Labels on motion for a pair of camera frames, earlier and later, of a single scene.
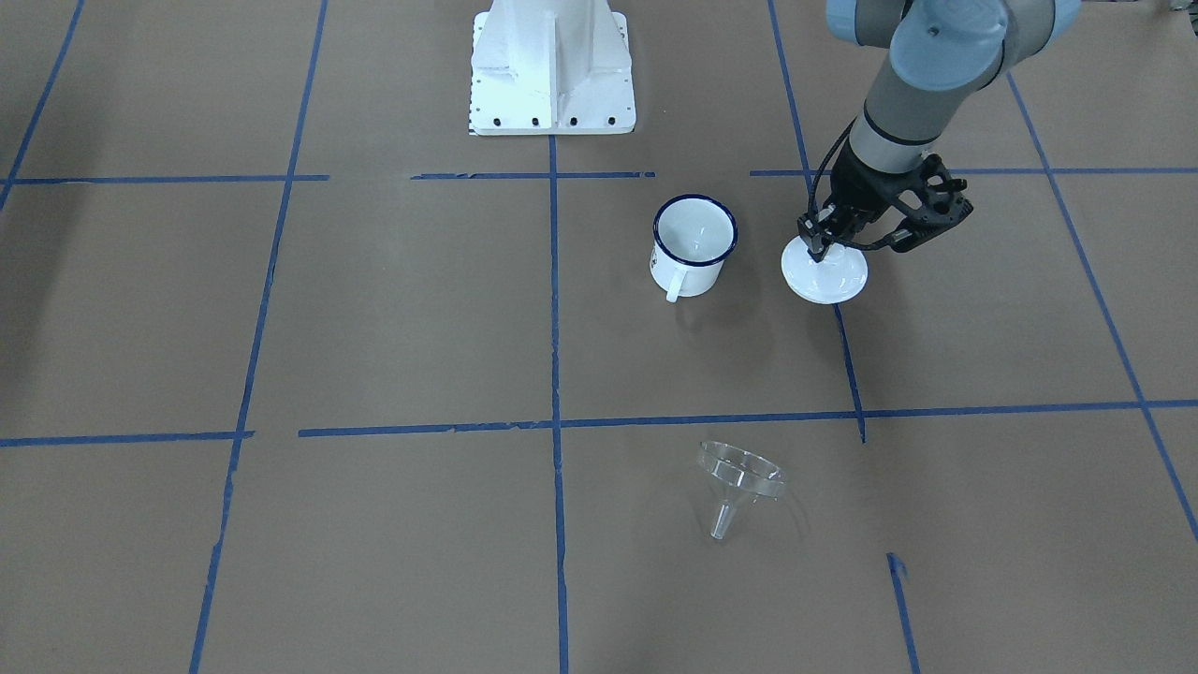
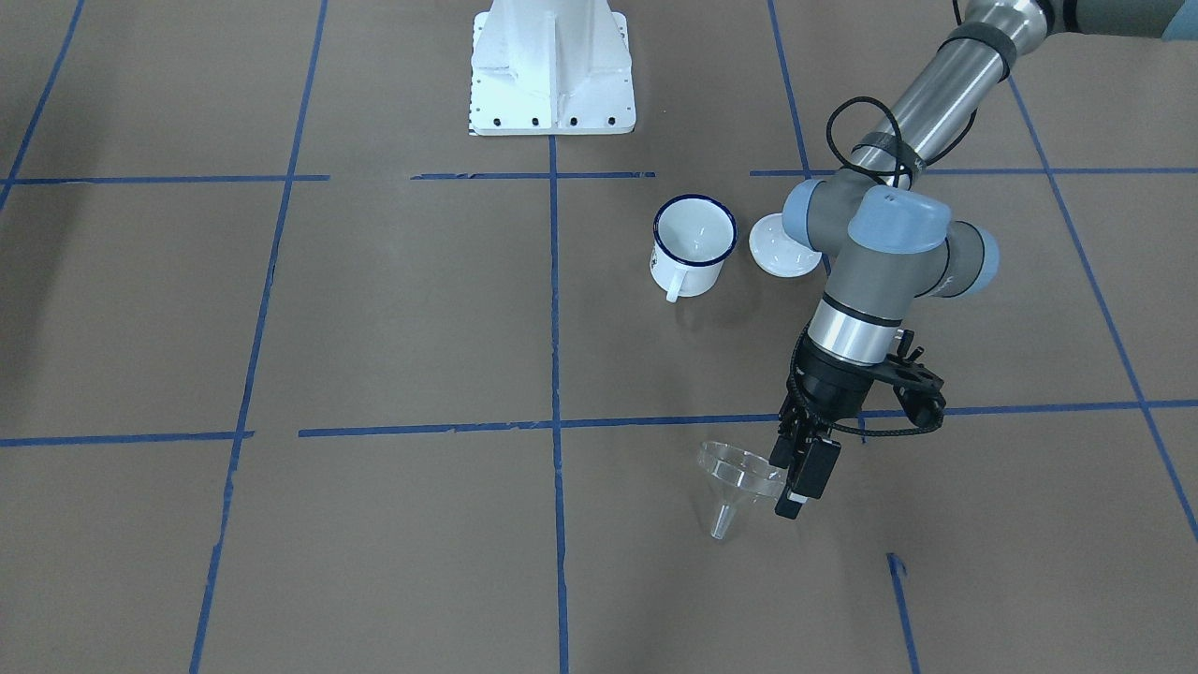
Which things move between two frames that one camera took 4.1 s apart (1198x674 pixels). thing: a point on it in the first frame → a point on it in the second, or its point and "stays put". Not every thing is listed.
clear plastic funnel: (738, 477) stays put
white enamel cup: (693, 236) stays put
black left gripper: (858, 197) → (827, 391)
